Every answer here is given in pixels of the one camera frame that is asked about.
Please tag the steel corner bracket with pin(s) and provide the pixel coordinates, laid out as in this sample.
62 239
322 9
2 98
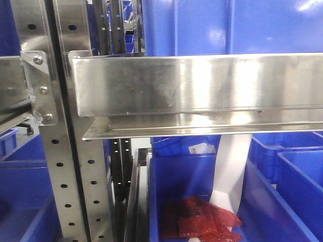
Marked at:
39 84

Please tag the large blue bin on shelf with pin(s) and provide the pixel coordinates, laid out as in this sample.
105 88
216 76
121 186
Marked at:
231 27

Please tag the neighbour steel shelf rail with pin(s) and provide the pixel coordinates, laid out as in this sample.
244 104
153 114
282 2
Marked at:
15 102

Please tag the blue bin lower right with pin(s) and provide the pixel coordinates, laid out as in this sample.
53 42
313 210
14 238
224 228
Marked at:
293 162

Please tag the stainless steel shelf rail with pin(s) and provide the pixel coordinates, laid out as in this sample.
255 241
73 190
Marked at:
134 96

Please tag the blue bin lower left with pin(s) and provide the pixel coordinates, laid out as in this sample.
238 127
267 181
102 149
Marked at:
28 209

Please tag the neighbour perforated steel upright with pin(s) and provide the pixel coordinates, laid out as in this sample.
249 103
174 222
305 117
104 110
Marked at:
36 28

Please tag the perforated steel shelf upright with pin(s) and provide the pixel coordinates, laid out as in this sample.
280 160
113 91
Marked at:
83 32

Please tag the white paper strip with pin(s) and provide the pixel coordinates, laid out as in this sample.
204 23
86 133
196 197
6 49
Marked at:
229 171

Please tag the red bubble wrap bags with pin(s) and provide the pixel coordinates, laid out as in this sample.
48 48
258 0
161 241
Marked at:
194 217

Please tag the blue bin below shelf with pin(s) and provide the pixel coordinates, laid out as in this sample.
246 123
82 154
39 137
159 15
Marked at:
266 216

